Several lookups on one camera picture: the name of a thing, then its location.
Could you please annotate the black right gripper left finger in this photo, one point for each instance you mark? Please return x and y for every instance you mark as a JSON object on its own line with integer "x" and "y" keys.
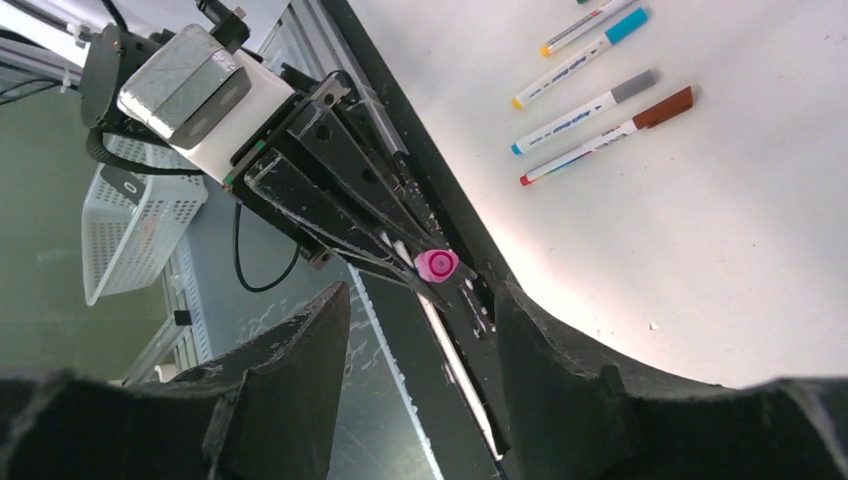
{"x": 265, "y": 410}

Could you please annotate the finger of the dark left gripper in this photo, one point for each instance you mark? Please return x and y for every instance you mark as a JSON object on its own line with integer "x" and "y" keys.
{"x": 391, "y": 208}
{"x": 304, "y": 191}

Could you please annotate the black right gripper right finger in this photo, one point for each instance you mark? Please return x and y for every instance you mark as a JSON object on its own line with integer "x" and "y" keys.
{"x": 579, "y": 409}

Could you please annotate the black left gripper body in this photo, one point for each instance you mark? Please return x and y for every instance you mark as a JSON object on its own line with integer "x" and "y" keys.
{"x": 312, "y": 124}

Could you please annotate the light pink pen cap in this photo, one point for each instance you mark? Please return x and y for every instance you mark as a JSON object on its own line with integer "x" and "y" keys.
{"x": 436, "y": 265}

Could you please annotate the blue white pen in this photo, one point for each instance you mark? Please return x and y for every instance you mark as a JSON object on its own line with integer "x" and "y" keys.
{"x": 570, "y": 119}

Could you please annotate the red white pen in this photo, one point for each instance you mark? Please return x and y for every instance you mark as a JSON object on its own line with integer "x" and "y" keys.
{"x": 583, "y": 150}

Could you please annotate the yellow white pen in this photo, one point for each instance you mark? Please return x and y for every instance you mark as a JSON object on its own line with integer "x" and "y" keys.
{"x": 560, "y": 73}

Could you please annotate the brown white pen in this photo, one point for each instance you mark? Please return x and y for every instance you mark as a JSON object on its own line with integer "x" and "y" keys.
{"x": 583, "y": 25}

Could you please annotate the grey white pen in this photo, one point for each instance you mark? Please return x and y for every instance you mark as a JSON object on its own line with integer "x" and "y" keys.
{"x": 398, "y": 247}

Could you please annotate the brown pen cap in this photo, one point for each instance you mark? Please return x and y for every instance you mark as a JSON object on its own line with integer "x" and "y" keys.
{"x": 665, "y": 110}

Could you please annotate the grey pen cap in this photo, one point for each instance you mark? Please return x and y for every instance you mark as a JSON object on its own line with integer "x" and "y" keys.
{"x": 634, "y": 86}

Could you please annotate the blue pen cap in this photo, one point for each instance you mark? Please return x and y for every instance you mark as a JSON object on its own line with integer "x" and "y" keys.
{"x": 626, "y": 26}

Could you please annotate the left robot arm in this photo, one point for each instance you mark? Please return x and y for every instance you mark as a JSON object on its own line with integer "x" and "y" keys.
{"x": 114, "y": 52}

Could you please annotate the white perforated basket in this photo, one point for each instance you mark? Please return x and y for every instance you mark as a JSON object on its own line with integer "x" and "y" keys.
{"x": 131, "y": 224}

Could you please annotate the aluminium frame rail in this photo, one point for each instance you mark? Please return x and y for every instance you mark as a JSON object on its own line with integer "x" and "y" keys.
{"x": 306, "y": 39}

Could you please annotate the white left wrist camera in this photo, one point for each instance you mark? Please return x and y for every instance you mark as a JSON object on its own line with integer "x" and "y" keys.
{"x": 202, "y": 100}

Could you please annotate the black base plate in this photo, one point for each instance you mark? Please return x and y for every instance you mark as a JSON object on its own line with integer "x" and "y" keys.
{"x": 445, "y": 348}

